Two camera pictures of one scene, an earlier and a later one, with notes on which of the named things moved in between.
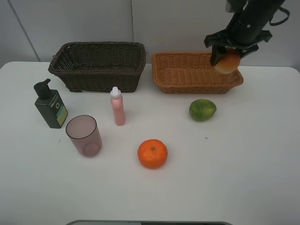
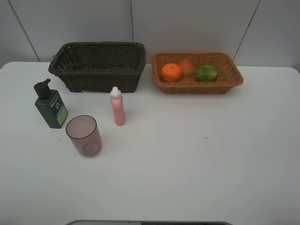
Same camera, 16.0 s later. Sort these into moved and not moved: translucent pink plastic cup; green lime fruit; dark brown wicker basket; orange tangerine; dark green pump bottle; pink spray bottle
Moved: orange tangerine; green lime fruit
Not moved: pink spray bottle; translucent pink plastic cup; dark brown wicker basket; dark green pump bottle
